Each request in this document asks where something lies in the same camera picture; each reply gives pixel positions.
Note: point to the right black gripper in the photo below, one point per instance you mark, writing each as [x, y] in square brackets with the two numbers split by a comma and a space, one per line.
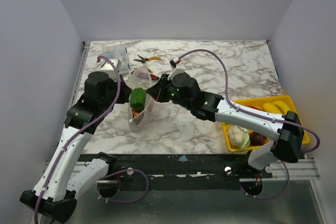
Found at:
[156, 91]

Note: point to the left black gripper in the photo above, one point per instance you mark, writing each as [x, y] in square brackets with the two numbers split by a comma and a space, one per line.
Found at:
[126, 93]

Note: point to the green toy pepper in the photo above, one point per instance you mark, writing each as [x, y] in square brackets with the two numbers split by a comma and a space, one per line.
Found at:
[138, 98]

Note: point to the clear zip top bag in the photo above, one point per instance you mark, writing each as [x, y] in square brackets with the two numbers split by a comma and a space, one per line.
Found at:
[140, 78]

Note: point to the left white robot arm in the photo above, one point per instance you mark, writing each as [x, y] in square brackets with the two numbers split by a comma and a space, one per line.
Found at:
[55, 195]

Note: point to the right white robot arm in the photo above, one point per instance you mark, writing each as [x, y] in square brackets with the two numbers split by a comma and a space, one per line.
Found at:
[285, 132]

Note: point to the clear plastic parts box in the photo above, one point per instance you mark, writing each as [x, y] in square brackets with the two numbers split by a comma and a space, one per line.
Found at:
[118, 52]

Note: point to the white toy cauliflower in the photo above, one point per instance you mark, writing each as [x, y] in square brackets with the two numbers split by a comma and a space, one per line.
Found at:
[238, 136]

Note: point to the dark maroon toy beet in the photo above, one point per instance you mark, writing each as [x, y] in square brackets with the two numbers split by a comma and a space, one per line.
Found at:
[257, 139]

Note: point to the yellow toy banana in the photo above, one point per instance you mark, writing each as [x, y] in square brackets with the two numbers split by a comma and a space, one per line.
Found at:
[278, 106]

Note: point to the yellow plastic tray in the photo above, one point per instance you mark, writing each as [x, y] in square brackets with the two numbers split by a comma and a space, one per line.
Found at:
[256, 103]

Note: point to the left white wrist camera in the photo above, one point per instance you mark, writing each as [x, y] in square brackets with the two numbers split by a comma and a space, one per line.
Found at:
[112, 67]

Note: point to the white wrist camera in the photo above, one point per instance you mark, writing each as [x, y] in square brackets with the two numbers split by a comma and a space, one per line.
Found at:
[112, 67]
[177, 68]

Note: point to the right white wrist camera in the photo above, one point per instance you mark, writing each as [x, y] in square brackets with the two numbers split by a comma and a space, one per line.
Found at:
[177, 68]

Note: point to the yellow handled pliers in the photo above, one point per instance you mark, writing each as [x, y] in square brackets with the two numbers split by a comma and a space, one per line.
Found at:
[145, 60]

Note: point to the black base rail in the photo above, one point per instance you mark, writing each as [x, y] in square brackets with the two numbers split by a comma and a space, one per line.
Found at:
[136, 172]

